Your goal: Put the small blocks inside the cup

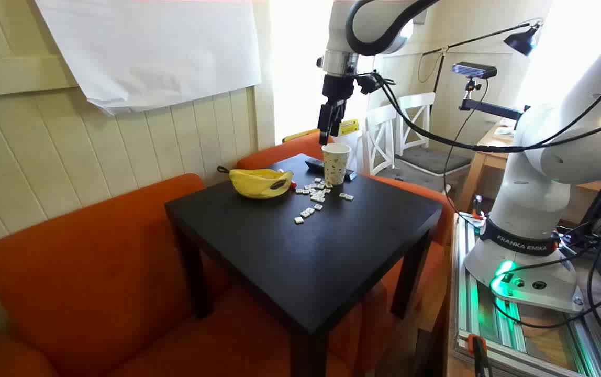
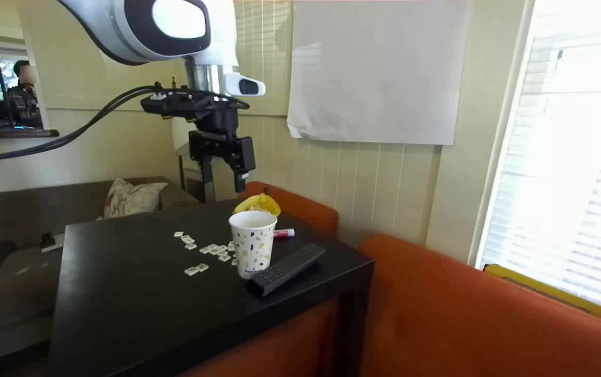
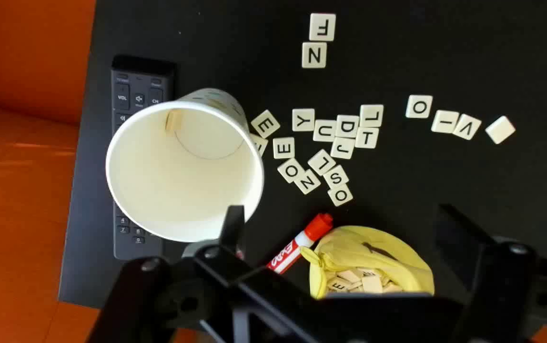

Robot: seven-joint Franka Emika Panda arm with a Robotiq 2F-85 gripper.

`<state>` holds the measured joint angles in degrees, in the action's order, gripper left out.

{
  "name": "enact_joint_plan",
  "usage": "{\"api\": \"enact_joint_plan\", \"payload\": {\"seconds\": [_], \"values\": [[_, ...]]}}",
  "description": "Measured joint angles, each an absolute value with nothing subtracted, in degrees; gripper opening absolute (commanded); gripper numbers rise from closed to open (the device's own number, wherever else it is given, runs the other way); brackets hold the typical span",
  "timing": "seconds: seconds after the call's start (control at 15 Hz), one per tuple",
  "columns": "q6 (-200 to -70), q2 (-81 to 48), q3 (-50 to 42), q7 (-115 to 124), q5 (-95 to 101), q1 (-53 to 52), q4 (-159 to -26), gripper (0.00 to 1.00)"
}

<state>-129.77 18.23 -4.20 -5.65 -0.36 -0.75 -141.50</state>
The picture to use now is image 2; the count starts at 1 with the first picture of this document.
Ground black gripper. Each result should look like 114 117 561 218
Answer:
188 107 255 204

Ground small white letter tile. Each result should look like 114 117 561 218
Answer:
184 265 210 276
175 231 197 250

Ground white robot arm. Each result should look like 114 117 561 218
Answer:
59 0 267 193

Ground white speckled paper cup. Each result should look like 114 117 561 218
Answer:
229 212 277 282

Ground yellow banana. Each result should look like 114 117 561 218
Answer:
234 193 280 217

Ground cluster of white letter tiles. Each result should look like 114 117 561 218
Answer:
202 243 234 265

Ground red and white marker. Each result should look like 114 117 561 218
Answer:
274 229 297 239

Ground beige cushion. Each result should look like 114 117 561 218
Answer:
103 179 166 218

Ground black remote control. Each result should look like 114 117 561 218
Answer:
251 243 324 298

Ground black side table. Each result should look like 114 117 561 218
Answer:
47 201 374 377

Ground person in background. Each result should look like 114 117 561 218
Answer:
6 60 42 128

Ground orange sofa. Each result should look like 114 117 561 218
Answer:
184 181 601 377

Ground white window blinds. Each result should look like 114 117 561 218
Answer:
477 0 601 306

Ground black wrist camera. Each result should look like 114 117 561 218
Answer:
141 86 247 119

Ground white paper sheet on wall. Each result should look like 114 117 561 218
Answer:
288 0 470 144

